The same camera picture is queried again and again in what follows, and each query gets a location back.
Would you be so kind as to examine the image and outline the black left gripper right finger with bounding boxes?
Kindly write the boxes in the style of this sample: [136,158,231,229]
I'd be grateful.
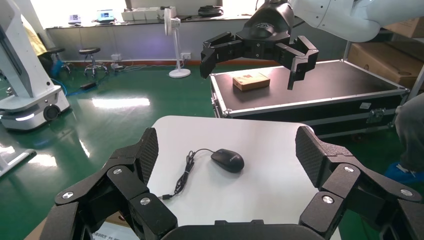
[294,125,424,240]

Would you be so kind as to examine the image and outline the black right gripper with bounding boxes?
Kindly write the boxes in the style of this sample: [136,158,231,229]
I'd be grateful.
[199,1,320,91]

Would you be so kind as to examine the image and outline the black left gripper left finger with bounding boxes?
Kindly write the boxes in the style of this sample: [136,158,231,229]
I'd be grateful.
[39,127,178,240]

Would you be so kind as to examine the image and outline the black wired computer mouse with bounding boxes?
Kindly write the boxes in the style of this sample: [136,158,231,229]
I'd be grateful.
[158,148,245,201]

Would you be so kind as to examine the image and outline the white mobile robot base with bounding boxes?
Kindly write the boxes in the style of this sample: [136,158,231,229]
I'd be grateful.
[0,0,71,132]

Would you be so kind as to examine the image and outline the small closed cardboard box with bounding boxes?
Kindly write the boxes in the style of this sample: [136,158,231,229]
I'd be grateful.
[232,72,271,92]

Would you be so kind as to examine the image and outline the printed white paper sheet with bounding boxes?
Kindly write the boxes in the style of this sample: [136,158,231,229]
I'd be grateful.
[91,221,140,240]

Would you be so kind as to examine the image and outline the blue shoe cover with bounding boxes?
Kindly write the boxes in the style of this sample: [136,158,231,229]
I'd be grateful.
[384,162,424,186]

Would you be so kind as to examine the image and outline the black bag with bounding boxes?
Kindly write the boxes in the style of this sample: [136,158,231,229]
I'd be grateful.
[198,4,224,18]

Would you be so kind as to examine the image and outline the black aluminium-edged flight case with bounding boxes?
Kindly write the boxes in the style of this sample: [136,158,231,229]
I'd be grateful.
[209,59,411,139]

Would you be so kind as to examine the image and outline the white standing fan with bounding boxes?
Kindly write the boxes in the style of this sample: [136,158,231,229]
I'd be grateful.
[163,7,192,79]

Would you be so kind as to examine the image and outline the person in dark gray trousers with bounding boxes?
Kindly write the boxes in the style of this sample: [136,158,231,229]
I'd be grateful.
[394,92,424,173]

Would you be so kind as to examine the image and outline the white boxes row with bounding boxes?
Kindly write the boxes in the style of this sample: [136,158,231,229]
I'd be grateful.
[120,6,177,21]

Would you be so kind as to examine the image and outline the large brown carton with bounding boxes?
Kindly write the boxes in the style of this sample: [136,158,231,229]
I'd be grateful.
[347,42,424,90]
[384,17,424,39]

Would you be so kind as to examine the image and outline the black round stool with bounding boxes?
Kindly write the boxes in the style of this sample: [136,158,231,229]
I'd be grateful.
[78,47,109,79]
[44,47,74,75]

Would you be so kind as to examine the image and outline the device with blue screen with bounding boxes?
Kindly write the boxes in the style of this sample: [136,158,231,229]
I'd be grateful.
[96,9,116,24]

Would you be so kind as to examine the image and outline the person's legs blue shoe covers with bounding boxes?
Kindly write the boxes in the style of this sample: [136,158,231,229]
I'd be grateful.
[20,14,49,57]

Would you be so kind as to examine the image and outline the blue floor cable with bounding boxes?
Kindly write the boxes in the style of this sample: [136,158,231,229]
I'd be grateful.
[49,77,88,98]

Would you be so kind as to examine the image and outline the white desk frame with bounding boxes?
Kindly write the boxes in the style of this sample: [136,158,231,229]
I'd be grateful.
[0,149,37,178]

